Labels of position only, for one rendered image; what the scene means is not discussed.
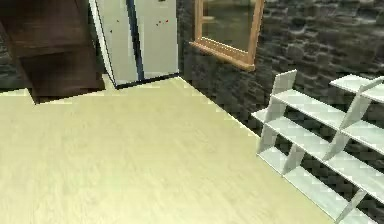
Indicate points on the dark brown wooden cupboard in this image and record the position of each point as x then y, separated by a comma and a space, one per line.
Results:
53, 46

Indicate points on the wooden framed window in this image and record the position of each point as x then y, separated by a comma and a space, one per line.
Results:
230, 30

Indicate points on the white fridge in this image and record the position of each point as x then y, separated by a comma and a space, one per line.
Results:
146, 40

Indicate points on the white open shelf unit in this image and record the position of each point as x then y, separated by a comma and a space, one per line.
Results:
313, 133

